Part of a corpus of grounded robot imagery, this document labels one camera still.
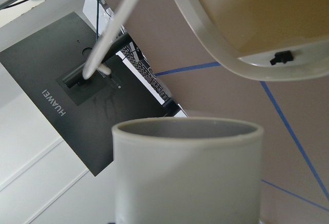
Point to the black keyboard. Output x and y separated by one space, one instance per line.
135 60

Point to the white ribbed mug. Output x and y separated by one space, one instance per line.
244 35

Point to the black Huawei monitor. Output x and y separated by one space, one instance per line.
83 114

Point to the cream target cup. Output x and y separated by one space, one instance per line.
187 170

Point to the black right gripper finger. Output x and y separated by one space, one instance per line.
282 57

